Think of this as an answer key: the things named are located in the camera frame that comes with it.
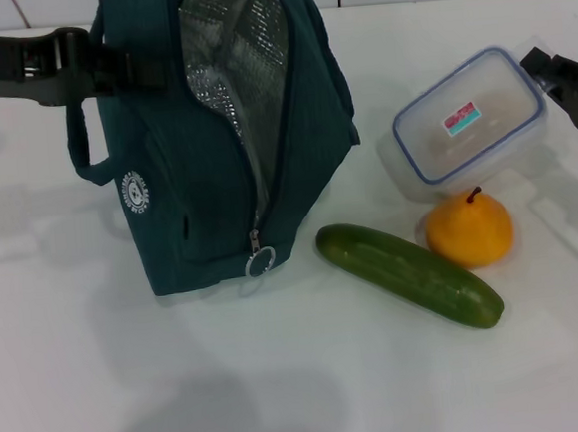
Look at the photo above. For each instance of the clear plastic lunch box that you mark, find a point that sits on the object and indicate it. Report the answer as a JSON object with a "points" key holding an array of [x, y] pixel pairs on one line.
{"points": [[467, 127]]}

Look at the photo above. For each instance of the dark teal insulated lunch bag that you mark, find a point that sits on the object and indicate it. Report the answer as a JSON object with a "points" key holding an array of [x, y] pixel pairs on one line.
{"points": [[180, 174]]}

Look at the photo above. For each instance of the orange pear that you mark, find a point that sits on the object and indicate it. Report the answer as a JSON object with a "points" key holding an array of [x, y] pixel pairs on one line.
{"points": [[470, 234]]}

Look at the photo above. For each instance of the green cucumber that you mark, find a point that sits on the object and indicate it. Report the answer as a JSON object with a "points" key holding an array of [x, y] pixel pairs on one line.
{"points": [[409, 276]]}

